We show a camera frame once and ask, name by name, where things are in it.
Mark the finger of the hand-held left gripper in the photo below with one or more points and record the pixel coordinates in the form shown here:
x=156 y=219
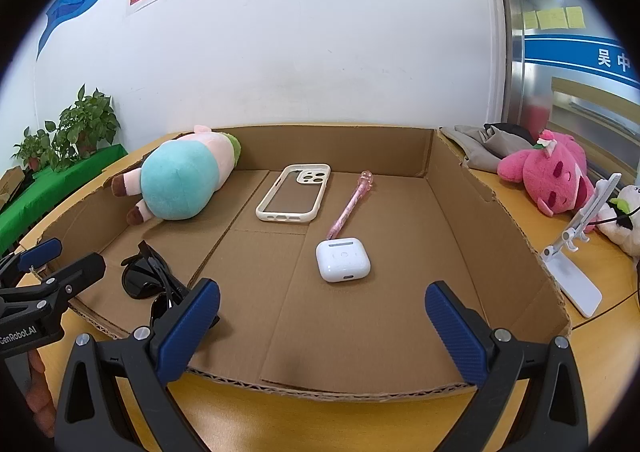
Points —
x=40 y=252
x=75 y=277

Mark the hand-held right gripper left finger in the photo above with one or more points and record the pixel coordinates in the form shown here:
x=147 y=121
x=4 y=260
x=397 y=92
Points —
x=192 y=327

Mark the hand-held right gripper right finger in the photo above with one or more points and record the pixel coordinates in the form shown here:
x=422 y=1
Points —
x=457 y=332

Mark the black sunglasses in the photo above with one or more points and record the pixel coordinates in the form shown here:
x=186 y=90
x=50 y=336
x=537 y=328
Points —
x=140 y=279

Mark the shallow cardboard box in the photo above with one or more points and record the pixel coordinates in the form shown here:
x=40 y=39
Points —
x=280 y=292

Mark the white earbuds case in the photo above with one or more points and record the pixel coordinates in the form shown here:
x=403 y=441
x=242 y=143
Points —
x=342 y=259

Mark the teal and pink plush toy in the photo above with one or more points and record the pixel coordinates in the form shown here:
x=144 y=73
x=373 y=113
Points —
x=175 y=182

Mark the pink pen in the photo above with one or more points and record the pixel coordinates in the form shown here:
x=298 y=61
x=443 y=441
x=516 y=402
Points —
x=345 y=214

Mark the cream phone case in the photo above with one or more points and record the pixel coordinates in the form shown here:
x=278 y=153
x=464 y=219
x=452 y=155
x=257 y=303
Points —
x=312 y=177

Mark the person's left hand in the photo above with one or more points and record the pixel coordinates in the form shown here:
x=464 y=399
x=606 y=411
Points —
x=42 y=397

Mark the green tablecloth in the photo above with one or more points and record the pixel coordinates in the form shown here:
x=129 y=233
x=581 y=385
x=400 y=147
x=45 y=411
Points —
x=45 y=197

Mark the small brown cardboard box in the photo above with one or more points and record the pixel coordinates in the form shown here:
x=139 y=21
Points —
x=10 y=187

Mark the small potted plant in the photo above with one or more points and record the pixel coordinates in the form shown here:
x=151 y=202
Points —
x=35 y=147

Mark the white phone stand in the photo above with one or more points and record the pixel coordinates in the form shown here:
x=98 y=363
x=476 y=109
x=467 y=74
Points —
x=577 y=282

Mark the large potted plant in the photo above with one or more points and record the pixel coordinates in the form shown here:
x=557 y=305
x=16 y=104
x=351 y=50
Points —
x=87 y=122

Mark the grey cloth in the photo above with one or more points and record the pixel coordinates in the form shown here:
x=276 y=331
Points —
x=475 y=152

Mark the white plush toy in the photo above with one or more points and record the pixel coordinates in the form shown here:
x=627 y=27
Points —
x=625 y=232

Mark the black cloth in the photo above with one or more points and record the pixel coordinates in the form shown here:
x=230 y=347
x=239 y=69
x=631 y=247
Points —
x=515 y=132

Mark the blue door sign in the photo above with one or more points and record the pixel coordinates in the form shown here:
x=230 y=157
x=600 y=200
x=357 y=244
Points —
x=565 y=49

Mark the yellow sticky note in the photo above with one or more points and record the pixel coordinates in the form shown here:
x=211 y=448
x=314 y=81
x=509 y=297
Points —
x=552 y=18
x=575 y=17
x=531 y=20

